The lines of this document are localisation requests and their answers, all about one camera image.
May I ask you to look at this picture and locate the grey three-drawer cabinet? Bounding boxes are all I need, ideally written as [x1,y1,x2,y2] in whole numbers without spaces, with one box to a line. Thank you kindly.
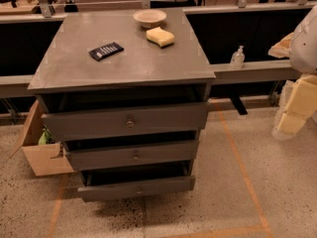
[28,8,214,187]

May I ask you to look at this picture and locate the grey middle drawer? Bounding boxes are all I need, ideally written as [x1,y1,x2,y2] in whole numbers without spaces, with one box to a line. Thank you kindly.
[64,140,199,171]

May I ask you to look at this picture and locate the brown cardboard box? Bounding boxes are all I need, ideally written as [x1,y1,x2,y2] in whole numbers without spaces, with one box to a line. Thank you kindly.
[9,101,74,177]

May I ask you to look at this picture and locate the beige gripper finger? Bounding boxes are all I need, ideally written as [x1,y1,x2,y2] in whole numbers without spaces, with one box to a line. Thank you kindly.
[268,33,293,59]

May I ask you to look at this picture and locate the grey drawer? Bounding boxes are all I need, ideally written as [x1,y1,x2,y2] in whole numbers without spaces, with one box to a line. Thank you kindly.
[42,102,207,142]
[64,140,199,171]
[77,176,195,201]

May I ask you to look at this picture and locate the white ceramic bowl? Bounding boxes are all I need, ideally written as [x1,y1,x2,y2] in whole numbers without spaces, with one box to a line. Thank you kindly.
[134,9,166,29]

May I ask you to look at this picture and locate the grey top drawer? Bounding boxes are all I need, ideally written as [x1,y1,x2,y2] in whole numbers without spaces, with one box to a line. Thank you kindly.
[42,102,207,142]

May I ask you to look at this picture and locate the clear sanitizer pump bottle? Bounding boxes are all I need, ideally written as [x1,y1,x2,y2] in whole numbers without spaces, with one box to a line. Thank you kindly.
[230,46,245,69]

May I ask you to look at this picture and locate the green item in box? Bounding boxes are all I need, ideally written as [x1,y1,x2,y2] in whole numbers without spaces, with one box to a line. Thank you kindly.
[38,128,54,145]

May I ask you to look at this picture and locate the dark blue snack packet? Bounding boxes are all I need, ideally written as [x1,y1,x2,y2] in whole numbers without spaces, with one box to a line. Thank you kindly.
[89,42,124,61]

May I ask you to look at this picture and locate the grey metal railing ledge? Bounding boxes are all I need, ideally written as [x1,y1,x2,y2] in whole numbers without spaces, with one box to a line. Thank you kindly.
[0,59,300,98]

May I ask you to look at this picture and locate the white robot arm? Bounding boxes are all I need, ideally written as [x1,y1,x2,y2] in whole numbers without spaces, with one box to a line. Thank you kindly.
[268,5,317,74]

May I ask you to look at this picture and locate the grey bottom drawer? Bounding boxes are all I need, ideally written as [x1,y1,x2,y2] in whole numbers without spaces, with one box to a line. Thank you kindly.
[77,176,195,201]

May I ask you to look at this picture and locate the yellow sponge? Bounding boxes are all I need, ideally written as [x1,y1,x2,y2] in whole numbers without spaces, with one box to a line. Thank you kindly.
[146,27,174,48]

